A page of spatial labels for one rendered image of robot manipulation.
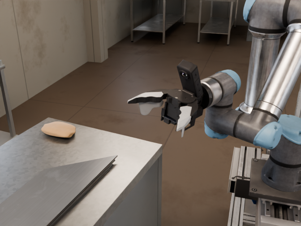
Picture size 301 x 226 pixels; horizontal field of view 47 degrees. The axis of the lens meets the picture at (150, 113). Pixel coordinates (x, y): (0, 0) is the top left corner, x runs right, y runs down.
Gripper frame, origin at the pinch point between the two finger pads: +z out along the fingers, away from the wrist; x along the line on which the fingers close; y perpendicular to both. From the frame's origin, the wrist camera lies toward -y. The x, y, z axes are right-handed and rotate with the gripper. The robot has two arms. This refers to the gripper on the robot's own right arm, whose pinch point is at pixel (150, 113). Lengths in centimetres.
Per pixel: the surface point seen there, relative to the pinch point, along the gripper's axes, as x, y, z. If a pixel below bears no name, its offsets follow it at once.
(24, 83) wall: 330, 170, -144
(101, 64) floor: 372, 199, -306
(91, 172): 31, 43, -9
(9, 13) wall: 339, 82, -138
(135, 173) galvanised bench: 21, 44, -21
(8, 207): 35, 43, 20
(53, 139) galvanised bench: 64, 50, -15
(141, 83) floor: 261, 183, -289
